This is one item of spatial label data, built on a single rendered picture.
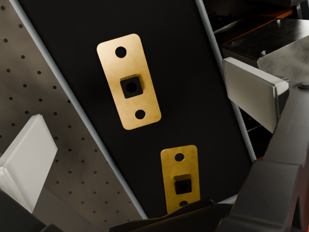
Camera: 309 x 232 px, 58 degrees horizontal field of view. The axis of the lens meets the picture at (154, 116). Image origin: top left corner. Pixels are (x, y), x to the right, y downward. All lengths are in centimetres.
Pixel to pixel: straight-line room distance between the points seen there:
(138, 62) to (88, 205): 70
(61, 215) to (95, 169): 106
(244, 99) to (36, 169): 13
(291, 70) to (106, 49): 22
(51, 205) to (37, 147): 166
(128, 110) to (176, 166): 8
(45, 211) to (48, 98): 119
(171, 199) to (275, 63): 19
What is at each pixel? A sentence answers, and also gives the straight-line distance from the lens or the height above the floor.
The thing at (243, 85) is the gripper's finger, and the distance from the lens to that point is 18.
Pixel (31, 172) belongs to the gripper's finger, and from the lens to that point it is 17.
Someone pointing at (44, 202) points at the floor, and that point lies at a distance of 183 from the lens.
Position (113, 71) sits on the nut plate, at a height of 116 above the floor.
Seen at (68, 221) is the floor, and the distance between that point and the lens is 190.
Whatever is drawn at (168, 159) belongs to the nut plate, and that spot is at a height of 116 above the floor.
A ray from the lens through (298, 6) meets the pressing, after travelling 48.
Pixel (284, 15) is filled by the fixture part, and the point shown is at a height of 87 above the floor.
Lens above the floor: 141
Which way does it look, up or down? 67 degrees down
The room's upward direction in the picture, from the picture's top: 160 degrees clockwise
